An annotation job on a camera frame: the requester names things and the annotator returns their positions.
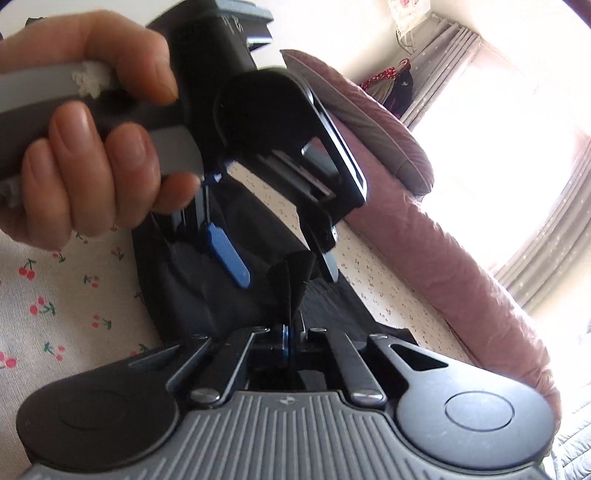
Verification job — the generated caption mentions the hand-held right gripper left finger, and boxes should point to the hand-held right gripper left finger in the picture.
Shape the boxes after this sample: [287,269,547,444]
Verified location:
[129,324,291,408]

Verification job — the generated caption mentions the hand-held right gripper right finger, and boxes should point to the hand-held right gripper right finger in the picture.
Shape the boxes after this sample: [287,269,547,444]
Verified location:
[290,324,450,410]

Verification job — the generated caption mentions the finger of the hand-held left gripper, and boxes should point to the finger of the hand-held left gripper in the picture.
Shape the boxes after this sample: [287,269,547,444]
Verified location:
[302,216,343,284]
[170,172,253,290]

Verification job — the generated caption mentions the black pants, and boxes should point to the black pants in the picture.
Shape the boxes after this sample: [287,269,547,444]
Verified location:
[131,178,417,370]

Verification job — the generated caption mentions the person's left hand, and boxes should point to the person's left hand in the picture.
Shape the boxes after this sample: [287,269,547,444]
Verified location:
[0,10,202,250]

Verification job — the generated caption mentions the pink and grey pillow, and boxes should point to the pink and grey pillow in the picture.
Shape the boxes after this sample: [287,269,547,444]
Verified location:
[281,49,435,195]

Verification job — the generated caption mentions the beige hanging garment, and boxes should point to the beige hanging garment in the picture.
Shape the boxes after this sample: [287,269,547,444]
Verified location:
[368,84,394,112]

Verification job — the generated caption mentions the red polka dot garment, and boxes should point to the red polka dot garment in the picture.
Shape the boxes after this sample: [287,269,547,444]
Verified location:
[359,66,399,92]

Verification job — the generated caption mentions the pink duvet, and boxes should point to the pink duvet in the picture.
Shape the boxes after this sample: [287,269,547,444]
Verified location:
[330,173,563,418]

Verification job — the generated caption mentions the dark floral hanging garment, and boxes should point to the dark floral hanging garment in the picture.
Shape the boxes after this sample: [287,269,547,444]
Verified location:
[387,57,415,117]

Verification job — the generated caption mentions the beige patterned curtain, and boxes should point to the beige patterned curtain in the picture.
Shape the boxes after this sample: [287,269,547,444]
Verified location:
[493,137,591,315]
[401,13,483,131]

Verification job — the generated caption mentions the cherry print bed sheet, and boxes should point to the cherry print bed sheet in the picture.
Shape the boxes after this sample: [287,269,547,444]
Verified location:
[0,159,468,467]

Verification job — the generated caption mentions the white quilted cover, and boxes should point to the white quilted cover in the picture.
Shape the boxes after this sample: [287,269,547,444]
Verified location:
[544,401,591,480]

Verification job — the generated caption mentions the floral wall cloth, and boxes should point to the floral wall cloth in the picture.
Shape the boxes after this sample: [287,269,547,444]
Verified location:
[389,0,433,49]

